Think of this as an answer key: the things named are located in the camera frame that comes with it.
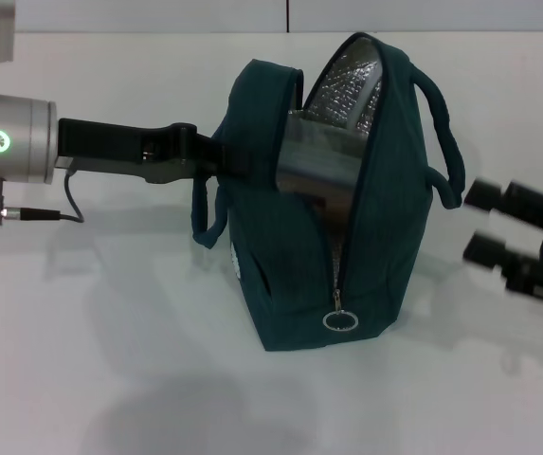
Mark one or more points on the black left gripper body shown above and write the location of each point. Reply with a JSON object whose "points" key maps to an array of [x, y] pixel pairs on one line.
{"points": [[110, 147]]}

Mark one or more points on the clear container with blue rim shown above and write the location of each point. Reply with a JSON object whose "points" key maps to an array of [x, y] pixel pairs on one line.
{"points": [[318, 156]]}

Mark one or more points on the dark teal insulated bag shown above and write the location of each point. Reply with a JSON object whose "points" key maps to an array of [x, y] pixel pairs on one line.
{"points": [[394, 237]]}

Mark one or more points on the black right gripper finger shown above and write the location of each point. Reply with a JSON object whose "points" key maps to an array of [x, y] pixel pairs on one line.
{"points": [[512, 199], [489, 249]]}

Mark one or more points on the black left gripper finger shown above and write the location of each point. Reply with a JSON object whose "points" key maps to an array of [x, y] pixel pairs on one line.
{"points": [[228, 161]]}

